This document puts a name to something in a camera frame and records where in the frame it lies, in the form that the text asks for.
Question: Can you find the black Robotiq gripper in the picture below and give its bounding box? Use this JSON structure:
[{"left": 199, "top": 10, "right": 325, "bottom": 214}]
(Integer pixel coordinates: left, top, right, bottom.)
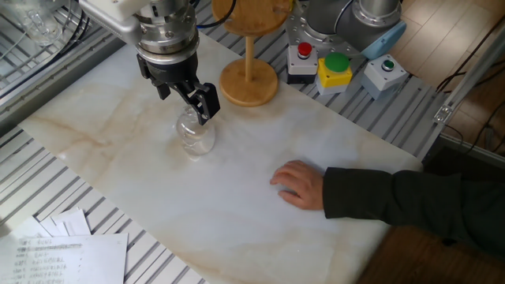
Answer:
[{"left": 136, "top": 52, "right": 221, "bottom": 126}]

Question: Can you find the clear glass cup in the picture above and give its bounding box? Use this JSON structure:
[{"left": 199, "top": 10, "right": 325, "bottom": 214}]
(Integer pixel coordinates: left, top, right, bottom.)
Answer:
[{"left": 175, "top": 105, "right": 217, "bottom": 157}]

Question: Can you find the round wooden cup shelf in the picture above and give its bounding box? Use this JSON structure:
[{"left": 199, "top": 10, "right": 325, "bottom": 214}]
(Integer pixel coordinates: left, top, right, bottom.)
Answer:
[{"left": 211, "top": 0, "right": 294, "bottom": 108}]

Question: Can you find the right forearm dark sleeve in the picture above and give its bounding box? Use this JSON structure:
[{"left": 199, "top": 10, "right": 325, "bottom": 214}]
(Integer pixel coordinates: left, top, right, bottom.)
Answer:
[{"left": 322, "top": 166, "right": 505, "bottom": 261}]

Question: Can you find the person's right hand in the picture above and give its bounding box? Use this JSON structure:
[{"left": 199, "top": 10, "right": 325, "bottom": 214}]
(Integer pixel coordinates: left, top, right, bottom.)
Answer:
[{"left": 269, "top": 159, "right": 326, "bottom": 211}]

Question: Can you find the grey box red button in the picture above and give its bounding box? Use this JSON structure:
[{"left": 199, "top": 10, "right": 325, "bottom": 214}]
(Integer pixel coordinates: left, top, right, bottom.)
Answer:
[{"left": 286, "top": 41, "right": 319, "bottom": 85}]

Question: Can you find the silver robot mounting plate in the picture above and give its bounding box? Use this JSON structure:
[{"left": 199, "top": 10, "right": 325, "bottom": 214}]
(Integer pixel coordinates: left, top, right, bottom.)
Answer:
[{"left": 284, "top": 0, "right": 370, "bottom": 60}]

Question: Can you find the yellow box green button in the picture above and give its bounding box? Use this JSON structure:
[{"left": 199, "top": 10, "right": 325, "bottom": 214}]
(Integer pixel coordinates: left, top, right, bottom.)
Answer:
[{"left": 315, "top": 51, "right": 354, "bottom": 96}]

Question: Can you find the clear glass beaker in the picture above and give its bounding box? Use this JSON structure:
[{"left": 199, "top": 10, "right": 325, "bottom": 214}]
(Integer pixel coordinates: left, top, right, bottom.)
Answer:
[{"left": 7, "top": 0, "right": 64, "bottom": 47}]

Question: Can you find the white paper sheet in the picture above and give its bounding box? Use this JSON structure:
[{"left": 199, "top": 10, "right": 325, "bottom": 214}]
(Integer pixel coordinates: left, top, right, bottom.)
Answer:
[
  {"left": 9, "top": 215, "right": 53, "bottom": 240},
  {"left": 50, "top": 207, "right": 92, "bottom": 237}
]

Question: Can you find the printed paper sheet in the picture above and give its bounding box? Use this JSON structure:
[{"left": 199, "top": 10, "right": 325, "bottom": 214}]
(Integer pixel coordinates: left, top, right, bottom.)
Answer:
[{"left": 0, "top": 232, "right": 129, "bottom": 284}]

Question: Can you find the grey box small green button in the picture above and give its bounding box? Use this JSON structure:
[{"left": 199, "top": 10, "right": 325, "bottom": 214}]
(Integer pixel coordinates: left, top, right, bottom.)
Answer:
[{"left": 361, "top": 54, "right": 410, "bottom": 101}]

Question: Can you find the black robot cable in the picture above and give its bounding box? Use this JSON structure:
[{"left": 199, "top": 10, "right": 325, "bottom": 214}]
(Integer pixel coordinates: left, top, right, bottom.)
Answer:
[{"left": 189, "top": 0, "right": 238, "bottom": 29}]

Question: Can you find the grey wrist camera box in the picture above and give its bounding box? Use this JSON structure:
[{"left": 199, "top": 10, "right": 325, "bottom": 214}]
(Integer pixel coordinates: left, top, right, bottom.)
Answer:
[{"left": 78, "top": 0, "right": 153, "bottom": 45}]

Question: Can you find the grey aluminium frame rail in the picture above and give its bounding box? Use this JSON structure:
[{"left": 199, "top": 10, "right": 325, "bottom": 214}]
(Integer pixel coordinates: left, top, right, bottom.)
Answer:
[{"left": 0, "top": 29, "right": 126, "bottom": 137}]

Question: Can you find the thin black cable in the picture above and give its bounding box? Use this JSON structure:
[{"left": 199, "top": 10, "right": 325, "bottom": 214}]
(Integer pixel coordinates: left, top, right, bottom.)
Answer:
[
  {"left": 445, "top": 98, "right": 505, "bottom": 155},
  {"left": 436, "top": 15, "right": 505, "bottom": 94}
]

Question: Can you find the aluminium frame post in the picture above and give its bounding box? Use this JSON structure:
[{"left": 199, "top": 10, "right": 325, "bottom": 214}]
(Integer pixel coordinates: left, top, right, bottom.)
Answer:
[{"left": 432, "top": 23, "right": 505, "bottom": 124}]

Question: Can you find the grey aluminium frame bar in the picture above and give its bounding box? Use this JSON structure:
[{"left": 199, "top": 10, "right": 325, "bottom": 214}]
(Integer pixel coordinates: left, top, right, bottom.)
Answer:
[{"left": 439, "top": 133, "right": 505, "bottom": 159}]

